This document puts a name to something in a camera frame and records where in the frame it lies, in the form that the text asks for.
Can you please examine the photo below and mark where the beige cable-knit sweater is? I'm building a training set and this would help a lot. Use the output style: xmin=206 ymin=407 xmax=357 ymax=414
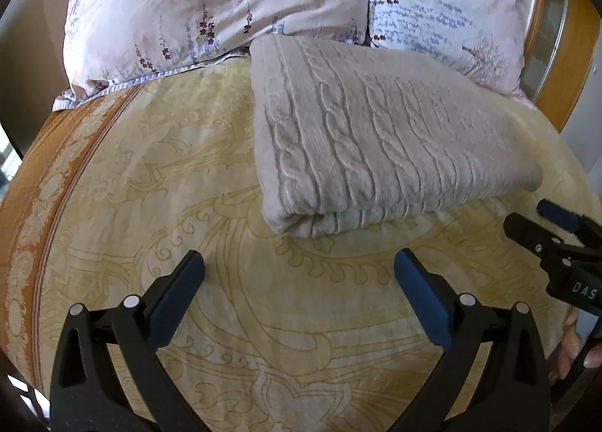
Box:
xmin=250 ymin=35 xmax=543 ymax=238

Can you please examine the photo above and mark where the pink floral pillow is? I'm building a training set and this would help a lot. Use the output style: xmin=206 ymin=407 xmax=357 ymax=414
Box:
xmin=368 ymin=0 xmax=532 ymax=106

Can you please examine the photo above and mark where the cream patterned bedspread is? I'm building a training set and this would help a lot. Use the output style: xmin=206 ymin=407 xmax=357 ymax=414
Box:
xmin=1 ymin=58 xmax=601 ymax=431

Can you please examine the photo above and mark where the person's right hand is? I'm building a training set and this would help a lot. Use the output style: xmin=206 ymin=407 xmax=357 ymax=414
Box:
xmin=548 ymin=307 xmax=582 ymax=383

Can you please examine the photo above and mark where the wooden headboard with mirror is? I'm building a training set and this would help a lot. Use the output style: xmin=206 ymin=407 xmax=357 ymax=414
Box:
xmin=519 ymin=0 xmax=601 ymax=130

